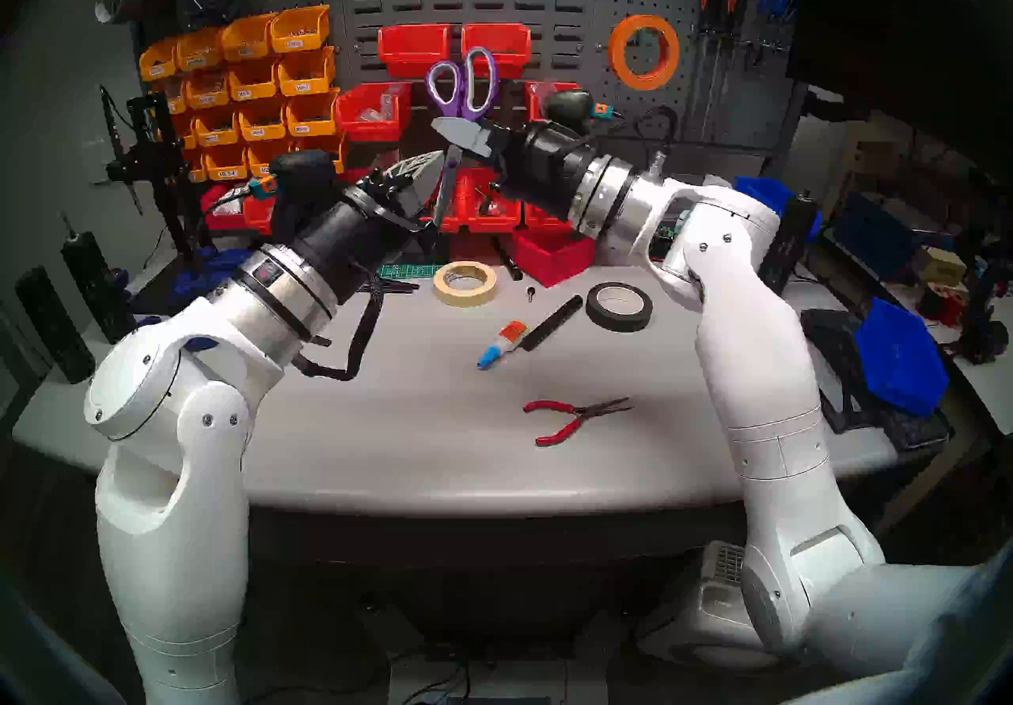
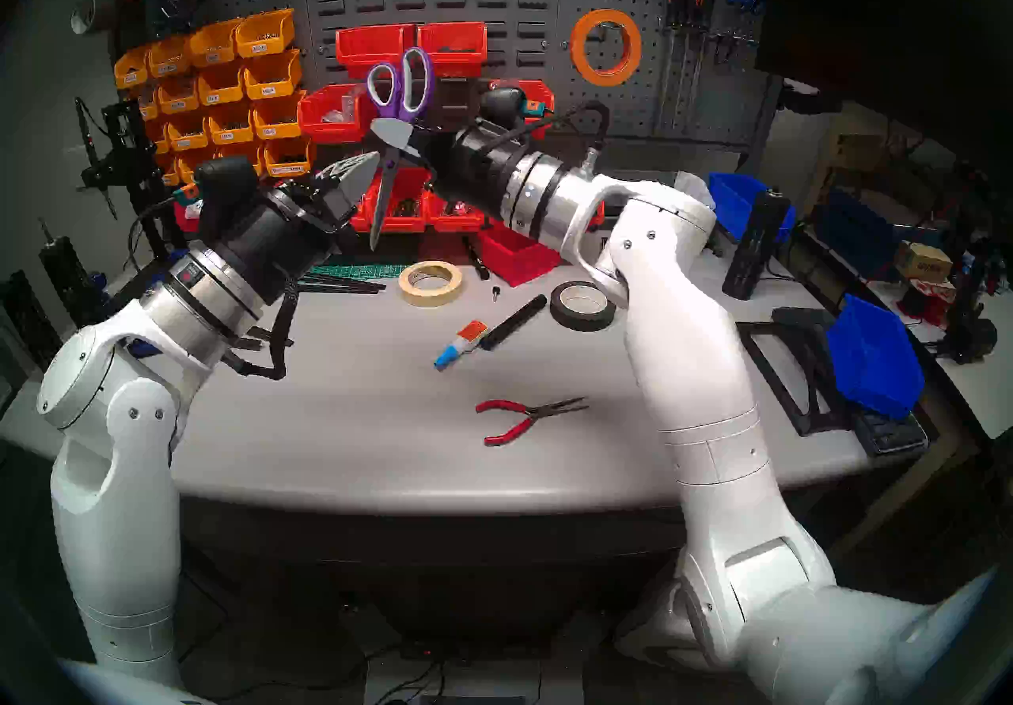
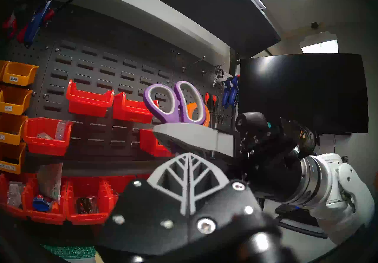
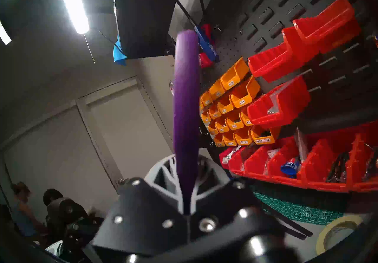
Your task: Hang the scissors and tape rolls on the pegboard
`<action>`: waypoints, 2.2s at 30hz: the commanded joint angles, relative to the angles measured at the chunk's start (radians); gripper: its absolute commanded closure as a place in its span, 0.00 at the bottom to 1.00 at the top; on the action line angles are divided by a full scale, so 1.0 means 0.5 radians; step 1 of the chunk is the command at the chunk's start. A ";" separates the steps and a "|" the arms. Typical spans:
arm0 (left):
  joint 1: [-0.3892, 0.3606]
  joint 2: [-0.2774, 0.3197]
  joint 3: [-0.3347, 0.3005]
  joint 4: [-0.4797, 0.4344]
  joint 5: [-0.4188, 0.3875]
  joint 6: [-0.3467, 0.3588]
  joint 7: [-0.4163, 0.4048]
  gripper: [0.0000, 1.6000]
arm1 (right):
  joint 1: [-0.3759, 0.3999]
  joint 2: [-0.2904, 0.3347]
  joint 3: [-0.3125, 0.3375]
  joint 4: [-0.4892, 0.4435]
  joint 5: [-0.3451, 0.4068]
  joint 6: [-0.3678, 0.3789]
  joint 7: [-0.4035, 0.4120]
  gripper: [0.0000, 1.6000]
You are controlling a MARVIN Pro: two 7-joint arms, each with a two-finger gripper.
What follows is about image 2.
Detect black plastic tube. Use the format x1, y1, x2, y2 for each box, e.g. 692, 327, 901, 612
480, 294, 548, 352

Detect white side table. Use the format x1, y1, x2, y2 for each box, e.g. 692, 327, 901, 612
799, 220, 1013, 443

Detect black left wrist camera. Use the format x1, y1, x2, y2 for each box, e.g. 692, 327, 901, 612
176, 156, 258, 237

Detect dark blue storage bin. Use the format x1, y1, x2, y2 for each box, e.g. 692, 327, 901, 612
815, 187, 899, 278

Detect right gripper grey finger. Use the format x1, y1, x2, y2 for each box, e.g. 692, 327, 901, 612
370, 117, 420, 149

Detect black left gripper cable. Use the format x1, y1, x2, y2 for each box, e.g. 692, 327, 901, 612
226, 284, 300, 381

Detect red handled needle-nose pliers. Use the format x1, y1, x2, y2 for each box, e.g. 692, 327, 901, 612
475, 396, 590, 447

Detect black desk device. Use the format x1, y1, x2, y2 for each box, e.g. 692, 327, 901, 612
942, 268, 998, 364

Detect glue bottle with blue cap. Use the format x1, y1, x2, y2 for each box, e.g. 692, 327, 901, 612
434, 319, 489, 372

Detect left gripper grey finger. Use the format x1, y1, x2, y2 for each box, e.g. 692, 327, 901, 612
313, 157, 361, 187
332, 152, 381, 219

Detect black keyboard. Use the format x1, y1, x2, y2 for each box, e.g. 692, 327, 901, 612
848, 399, 928, 456

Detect orange bin labelled M3-4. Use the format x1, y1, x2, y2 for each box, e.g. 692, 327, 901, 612
243, 49, 303, 100

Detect orange bin labelled M3-6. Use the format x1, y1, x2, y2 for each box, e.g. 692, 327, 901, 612
253, 90, 307, 140

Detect black triangular frame stand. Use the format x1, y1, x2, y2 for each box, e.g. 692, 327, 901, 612
730, 319, 856, 437

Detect black slotted cylinder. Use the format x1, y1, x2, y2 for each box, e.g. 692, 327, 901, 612
0, 268, 64, 372
722, 187, 795, 301
40, 219, 112, 324

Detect orange bin labelled M3X6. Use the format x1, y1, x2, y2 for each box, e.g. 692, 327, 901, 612
235, 8, 295, 57

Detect red storage bin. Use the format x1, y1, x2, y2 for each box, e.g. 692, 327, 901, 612
477, 224, 564, 288
352, 169, 432, 232
427, 189, 486, 232
417, 21, 488, 78
336, 25, 416, 79

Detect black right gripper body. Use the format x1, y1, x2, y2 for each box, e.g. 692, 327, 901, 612
419, 119, 517, 215

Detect black soldering stand frame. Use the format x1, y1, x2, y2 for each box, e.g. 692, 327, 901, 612
79, 100, 171, 253

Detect grey duct tape roll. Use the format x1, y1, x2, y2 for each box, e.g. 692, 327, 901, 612
70, 0, 120, 36

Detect orange tape roll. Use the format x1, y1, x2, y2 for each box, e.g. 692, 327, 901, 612
570, 9, 643, 87

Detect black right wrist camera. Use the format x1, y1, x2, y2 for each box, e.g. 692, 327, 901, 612
479, 87, 548, 128

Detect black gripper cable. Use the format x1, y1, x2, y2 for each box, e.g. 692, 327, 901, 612
506, 100, 612, 158
226, 284, 300, 381

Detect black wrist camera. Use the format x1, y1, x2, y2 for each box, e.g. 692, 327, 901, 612
479, 87, 548, 128
176, 156, 258, 237

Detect black soldering iron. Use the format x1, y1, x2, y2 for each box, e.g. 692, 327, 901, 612
74, 95, 120, 221

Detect orange bin labelled M3X8 BAD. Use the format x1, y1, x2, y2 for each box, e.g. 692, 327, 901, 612
147, 34, 195, 77

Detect metal file holder rack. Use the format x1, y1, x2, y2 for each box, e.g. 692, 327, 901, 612
659, 19, 757, 47

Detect orange bin labelled M4-0.7X6 HEX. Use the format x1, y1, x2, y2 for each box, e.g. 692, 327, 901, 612
264, 135, 317, 176

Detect green cutting mat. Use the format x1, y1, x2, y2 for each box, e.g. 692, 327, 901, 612
309, 260, 420, 281

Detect red bin holding clear bags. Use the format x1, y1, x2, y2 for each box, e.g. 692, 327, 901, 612
298, 84, 378, 144

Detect purple handled scissors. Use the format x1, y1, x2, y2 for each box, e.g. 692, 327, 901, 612
366, 46, 434, 251

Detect black monitor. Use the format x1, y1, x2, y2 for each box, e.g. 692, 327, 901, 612
756, 0, 1013, 174

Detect orange bin labelled M3-12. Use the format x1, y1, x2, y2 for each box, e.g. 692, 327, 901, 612
166, 110, 213, 150

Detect orange bin labelled M4X4X6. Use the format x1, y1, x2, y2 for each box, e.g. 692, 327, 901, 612
157, 74, 203, 114

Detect orange bin labelled M2.5-5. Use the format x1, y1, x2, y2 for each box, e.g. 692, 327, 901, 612
218, 141, 268, 180

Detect beige masking tape roll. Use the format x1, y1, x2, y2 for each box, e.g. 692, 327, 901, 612
397, 261, 464, 308

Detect red wire spool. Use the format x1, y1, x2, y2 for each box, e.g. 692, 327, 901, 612
898, 280, 935, 319
922, 285, 958, 326

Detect long black rod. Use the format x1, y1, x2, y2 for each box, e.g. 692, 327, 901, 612
297, 272, 387, 294

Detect black tape roll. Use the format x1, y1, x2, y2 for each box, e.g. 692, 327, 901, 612
549, 281, 617, 332

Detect clear bag of screws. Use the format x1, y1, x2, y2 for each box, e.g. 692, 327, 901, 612
321, 87, 369, 122

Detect orange bin labelled M3X5X4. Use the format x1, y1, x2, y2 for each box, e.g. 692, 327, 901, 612
113, 44, 155, 89

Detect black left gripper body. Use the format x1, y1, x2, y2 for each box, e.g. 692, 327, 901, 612
202, 173, 361, 304

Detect orange bin labelled M4-6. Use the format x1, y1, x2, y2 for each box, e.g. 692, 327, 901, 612
196, 62, 250, 106

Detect orange bin labelled M2.5-6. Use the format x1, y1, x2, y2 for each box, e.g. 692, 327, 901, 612
176, 148, 222, 184

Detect orange bin labelled M3-8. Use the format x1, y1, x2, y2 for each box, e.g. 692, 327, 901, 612
207, 102, 258, 144

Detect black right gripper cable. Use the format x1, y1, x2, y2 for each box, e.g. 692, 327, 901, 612
506, 100, 612, 158

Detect small cardboard box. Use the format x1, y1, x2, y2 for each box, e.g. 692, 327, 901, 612
894, 240, 954, 283

